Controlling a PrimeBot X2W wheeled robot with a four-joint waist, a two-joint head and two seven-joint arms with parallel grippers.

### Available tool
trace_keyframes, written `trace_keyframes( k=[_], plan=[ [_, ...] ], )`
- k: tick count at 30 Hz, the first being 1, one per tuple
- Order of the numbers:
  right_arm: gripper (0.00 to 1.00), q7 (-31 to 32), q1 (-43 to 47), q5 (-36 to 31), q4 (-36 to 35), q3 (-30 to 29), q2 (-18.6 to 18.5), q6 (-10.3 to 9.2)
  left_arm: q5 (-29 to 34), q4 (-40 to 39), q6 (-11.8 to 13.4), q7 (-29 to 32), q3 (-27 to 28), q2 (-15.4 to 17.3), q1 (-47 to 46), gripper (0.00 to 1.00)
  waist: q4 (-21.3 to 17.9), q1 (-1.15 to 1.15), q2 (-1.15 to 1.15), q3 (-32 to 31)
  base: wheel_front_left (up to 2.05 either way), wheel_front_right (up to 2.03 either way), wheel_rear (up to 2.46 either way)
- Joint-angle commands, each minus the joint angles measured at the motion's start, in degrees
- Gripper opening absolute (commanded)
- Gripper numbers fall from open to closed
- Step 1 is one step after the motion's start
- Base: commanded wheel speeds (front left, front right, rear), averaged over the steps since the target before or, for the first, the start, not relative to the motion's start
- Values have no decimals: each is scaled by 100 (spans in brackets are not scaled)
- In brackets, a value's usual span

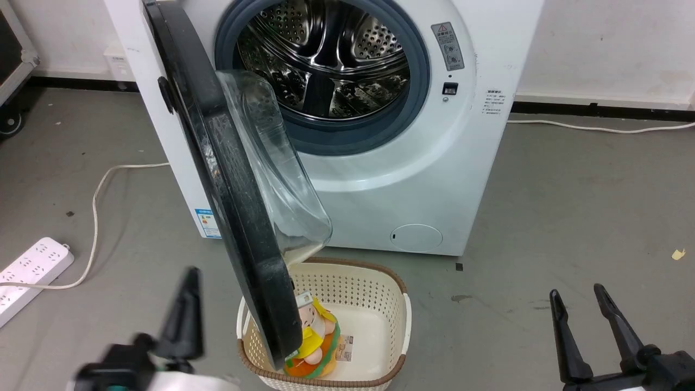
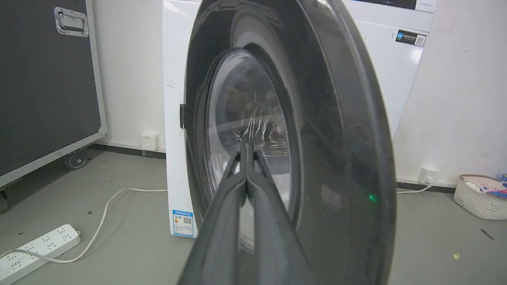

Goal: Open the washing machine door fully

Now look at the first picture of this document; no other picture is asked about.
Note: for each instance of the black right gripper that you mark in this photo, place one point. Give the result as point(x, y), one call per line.
point(668, 374)

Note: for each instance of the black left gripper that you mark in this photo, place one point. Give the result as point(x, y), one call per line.
point(125, 366)

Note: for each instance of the black-rimmed glass washer door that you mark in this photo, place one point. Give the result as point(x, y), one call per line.
point(239, 217)

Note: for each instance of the white front-load washing machine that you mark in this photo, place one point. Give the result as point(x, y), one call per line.
point(434, 179)

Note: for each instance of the grey rubber door gasket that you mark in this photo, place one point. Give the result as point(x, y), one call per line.
point(353, 139)

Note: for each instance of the black door latch socket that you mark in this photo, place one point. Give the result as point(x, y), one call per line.
point(450, 88)

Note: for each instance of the blue energy label sticker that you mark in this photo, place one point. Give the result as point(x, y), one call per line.
point(208, 224)

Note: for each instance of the yellow paper scrap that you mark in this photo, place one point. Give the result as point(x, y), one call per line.
point(678, 254)

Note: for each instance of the yellow orange plush doll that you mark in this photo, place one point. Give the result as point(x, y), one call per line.
point(317, 347)

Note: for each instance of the white power strip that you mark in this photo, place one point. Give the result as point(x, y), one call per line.
point(30, 271)

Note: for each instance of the small paper tag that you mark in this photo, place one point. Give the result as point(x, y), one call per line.
point(345, 348)

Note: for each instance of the cream plastic laundry basket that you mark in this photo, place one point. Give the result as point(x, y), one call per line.
point(374, 320)

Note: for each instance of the round drain filter cover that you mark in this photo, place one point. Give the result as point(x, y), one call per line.
point(416, 238)

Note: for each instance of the small printed text label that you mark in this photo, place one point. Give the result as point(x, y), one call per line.
point(494, 102)

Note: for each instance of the stainless steel washer drum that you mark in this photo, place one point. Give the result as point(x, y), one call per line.
point(326, 54)

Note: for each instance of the black wheeled equipment case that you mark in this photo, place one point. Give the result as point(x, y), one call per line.
point(8, 54)

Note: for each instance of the grey warning sticker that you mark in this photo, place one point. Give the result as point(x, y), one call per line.
point(448, 46)

